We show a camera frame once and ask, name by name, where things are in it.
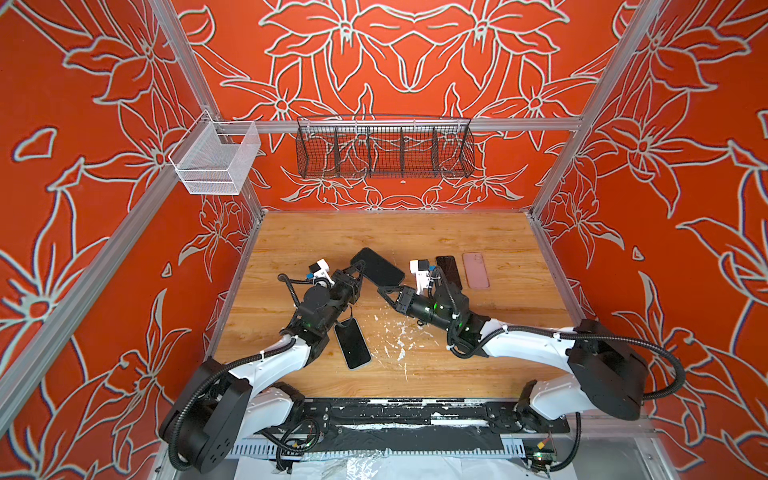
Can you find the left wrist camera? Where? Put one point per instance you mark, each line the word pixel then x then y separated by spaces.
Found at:
pixel 319 273

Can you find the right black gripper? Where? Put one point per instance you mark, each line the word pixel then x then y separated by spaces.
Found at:
pixel 406 300

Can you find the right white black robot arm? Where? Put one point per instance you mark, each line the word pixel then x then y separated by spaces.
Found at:
pixel 600 371

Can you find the black phone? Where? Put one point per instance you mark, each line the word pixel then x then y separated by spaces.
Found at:
pixel 377 269
pixel 352 344

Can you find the small green circuit board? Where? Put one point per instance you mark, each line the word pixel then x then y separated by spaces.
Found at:
pixel 540 459

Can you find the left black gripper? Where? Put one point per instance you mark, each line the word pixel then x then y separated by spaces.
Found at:
pixel 350 286

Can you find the pink clear phone case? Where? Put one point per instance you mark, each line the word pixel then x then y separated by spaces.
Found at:
pixel 475 271

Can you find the clear plastic bin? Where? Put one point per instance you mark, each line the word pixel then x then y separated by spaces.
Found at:
pixel 210 161

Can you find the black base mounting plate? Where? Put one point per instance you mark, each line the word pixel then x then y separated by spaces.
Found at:
pixel 422 426

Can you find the black wire basket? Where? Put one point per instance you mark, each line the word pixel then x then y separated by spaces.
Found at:
pixel 357 147

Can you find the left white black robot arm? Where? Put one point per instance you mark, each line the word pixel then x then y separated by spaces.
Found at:
pixel 224 402

